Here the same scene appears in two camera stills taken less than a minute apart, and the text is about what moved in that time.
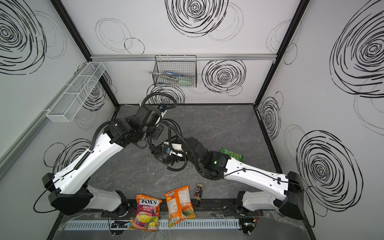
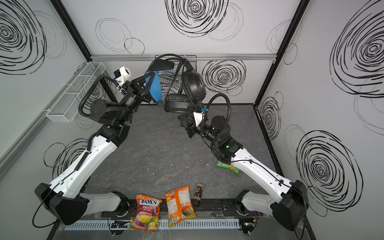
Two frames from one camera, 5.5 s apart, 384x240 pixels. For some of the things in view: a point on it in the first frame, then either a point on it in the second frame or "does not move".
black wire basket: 175,71 does not move
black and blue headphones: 165,153 -> 193,85
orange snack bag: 179,205 does not move
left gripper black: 157,132 -> 138,88
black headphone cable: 184,143 -> 183,62
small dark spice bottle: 197,195 does not move
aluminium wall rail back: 151,57 does not move
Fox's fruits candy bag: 146,215 does not move
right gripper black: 163,153 -> 187,124
